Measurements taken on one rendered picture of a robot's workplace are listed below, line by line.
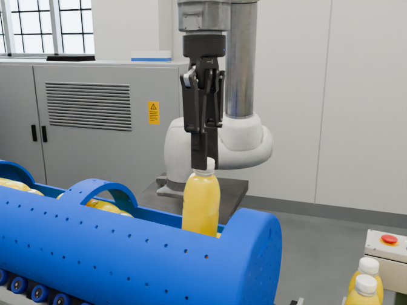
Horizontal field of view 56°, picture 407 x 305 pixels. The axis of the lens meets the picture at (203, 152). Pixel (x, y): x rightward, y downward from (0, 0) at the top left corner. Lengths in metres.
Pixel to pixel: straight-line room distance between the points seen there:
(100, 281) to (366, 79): 2.94
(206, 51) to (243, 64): 0.62
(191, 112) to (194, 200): 0.17
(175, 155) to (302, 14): 2.33
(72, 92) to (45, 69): 0.25
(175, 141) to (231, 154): 0.20
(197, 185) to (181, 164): 0.64
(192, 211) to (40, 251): 0.38
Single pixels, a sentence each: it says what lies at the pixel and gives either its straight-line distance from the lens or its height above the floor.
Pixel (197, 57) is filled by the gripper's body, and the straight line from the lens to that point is 0.65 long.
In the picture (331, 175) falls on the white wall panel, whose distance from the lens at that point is 3.60.
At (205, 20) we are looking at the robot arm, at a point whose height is 1.59.
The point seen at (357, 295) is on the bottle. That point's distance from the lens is 0.86.
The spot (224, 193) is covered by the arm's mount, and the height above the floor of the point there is 1.03.
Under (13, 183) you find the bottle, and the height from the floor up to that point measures 1.19.
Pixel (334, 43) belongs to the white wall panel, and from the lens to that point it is 3.42.
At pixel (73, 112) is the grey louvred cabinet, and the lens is 2.74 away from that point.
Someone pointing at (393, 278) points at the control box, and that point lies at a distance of 1.02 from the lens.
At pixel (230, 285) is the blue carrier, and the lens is 0.68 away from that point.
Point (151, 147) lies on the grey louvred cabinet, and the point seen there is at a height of 0.91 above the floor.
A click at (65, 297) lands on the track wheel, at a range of 1.02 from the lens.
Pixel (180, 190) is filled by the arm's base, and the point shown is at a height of 1.05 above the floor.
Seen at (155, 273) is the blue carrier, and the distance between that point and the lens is 0.74.
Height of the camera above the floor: 1.55
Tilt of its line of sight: 16 degrees down
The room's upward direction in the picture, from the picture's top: straight up
